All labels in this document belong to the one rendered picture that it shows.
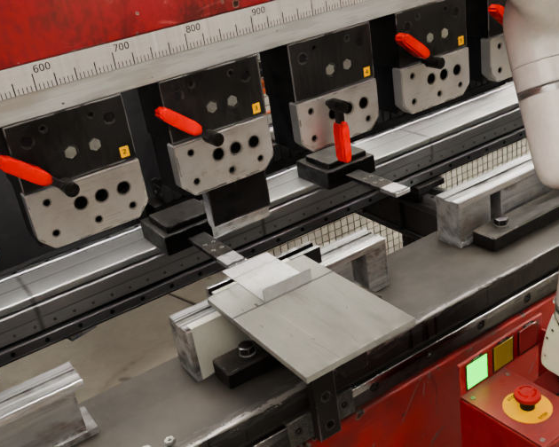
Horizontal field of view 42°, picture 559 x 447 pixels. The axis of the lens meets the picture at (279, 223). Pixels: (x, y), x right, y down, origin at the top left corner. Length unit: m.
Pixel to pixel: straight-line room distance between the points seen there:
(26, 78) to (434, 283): 0.76
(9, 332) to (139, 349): 1.62
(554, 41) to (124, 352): 2.18
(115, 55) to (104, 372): 2.01
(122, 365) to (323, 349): 1.93
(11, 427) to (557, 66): 0.89
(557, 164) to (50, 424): 0.79
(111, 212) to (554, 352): 0.69
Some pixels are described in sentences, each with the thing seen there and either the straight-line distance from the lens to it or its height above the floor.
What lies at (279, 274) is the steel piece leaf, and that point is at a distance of 1.12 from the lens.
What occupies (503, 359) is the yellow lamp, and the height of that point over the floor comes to 0.80.
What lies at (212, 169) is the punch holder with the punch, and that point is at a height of 1.20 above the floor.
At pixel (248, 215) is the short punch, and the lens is 1.11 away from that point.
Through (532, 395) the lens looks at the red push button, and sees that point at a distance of 1.16.
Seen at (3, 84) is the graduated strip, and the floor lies 1.39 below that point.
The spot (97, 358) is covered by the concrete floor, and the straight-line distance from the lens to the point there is 2.91.
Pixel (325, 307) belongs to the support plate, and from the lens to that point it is 1.03.
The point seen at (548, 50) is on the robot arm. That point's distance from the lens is 1.08.
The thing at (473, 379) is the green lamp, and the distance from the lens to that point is 1.20.
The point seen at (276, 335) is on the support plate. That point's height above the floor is 1.00.
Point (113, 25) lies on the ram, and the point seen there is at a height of 1.42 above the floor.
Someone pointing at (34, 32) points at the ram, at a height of 1.43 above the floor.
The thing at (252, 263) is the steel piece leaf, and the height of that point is 1.00.
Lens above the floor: 1.55
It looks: 25 degrees down
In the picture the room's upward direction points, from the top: 9 degrees counter-clockwise
